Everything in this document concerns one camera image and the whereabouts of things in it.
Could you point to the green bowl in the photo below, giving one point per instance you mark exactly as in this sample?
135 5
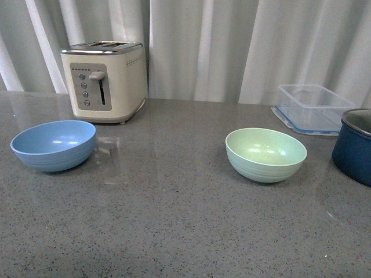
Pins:
264 155

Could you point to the blue bowl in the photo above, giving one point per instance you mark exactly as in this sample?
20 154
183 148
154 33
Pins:
55 146

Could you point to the white curtain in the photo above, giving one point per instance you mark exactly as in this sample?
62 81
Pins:
224 51

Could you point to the cream two-slot toaster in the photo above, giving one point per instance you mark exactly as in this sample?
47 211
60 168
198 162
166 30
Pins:
106 80

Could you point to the clear plastic food container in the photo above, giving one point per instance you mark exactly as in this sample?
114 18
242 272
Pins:
311 109

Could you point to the dark blue pot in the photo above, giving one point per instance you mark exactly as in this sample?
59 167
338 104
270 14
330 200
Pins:
351 153

